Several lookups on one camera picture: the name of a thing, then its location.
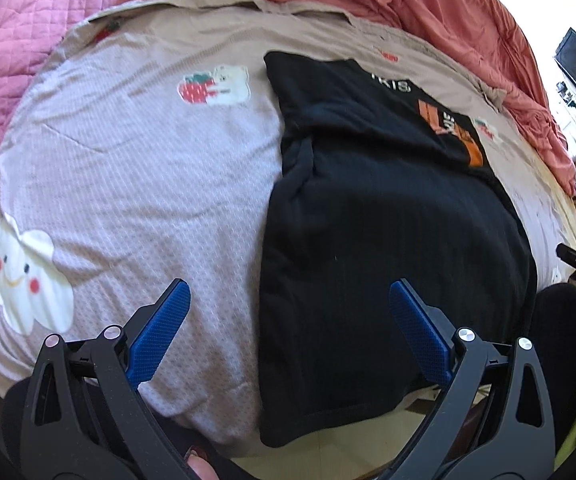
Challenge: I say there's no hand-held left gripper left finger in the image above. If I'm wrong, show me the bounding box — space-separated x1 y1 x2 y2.
20 278 193 480

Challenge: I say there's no pink quilted pillow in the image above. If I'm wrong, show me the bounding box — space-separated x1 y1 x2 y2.
0 0 136 196

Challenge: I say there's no printed grey-pink blanket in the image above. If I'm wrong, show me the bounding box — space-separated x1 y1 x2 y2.
0 0 576 461

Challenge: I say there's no person's right leg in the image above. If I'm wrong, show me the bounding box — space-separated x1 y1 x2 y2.
532 284 576 411

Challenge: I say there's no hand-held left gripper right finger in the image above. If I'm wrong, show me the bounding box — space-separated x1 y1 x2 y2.
389 280 558 480

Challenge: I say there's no black sweater with orange cuffs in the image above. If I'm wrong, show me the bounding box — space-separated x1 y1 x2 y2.
258 50 539 448

